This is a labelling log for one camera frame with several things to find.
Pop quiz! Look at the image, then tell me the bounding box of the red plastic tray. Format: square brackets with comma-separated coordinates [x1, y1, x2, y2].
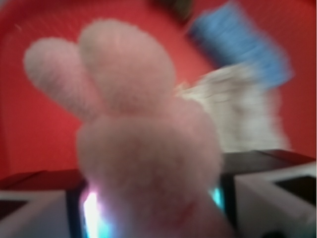
[0, 0, 317, 177]

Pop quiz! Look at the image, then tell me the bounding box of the crumpled white paper towel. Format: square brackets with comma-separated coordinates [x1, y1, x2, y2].
[176, 64, 291, 153]

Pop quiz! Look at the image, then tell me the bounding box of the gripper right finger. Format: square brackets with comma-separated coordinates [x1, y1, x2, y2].
[212, 150, 317, 238]

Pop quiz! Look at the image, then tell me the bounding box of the blue sponge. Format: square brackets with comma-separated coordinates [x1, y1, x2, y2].
[188, 0, 294, 88]

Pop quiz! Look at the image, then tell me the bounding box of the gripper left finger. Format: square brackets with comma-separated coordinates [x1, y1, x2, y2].
[0, 169, 109, 238]

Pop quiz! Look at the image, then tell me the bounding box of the brown rock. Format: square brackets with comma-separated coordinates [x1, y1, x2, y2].
[148, 0, 211, 25]

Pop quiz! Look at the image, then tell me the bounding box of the pink plush bunny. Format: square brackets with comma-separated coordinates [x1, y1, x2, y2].
[23, 19, 235, 238]

